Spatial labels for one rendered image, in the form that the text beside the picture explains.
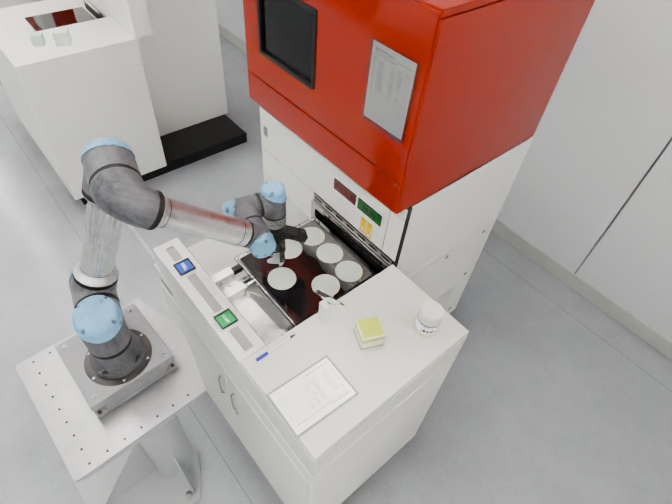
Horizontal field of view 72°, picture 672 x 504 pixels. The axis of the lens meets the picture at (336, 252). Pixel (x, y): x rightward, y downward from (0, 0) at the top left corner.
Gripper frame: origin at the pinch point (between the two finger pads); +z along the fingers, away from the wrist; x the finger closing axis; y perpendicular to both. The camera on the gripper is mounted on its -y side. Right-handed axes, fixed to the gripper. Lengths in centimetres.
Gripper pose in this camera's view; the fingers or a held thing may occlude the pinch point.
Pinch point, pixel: (282, 262)
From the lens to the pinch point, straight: 167.4
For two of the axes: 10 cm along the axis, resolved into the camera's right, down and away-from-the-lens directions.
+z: -0.7, 6.6, 7.4
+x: 2.0, 7.4, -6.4
